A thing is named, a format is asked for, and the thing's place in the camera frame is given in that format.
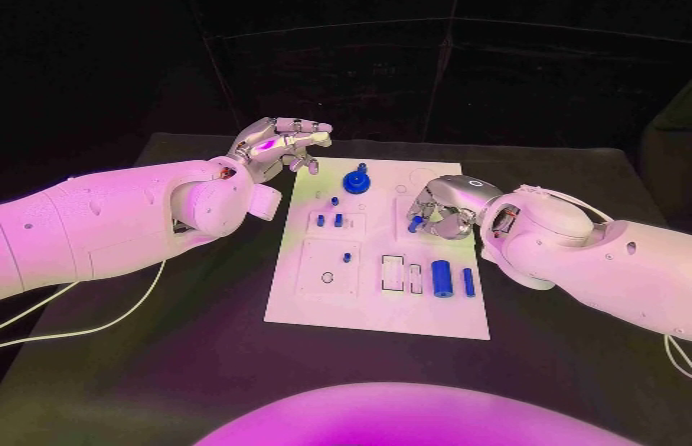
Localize large blue cylinder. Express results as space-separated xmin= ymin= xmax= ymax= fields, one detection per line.
xmin=429 ymin=259 xmax=454 ymax=299

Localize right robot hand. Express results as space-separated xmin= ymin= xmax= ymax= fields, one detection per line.
xmin=403 ymin=174 xmax=507 ymax=241

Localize white cable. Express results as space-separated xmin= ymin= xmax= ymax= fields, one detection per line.
xmin=0 ymin=260 xmax=167 ymax=349
xmin=0 ymin=281 xmax=82 ymax=330
xmin=663 ymin=334 xmax=692 ymax=380
xmin=670 ymin=336 xmax=692 ymax=367

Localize white task board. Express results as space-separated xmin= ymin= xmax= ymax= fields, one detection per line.
xmin=262 ymin=156 xmax=493 ymax=341

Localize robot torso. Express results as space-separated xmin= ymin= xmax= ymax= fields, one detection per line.
xmin=193 ymin=381 xmax=644 ymax=446

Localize blue gear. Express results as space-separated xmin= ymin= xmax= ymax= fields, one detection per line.
xmin=341 ymin=170 xmax=373 ymax=195

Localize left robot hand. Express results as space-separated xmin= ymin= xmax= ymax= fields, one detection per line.
xmin=225 ymin=116 xmax=334 ymax=185

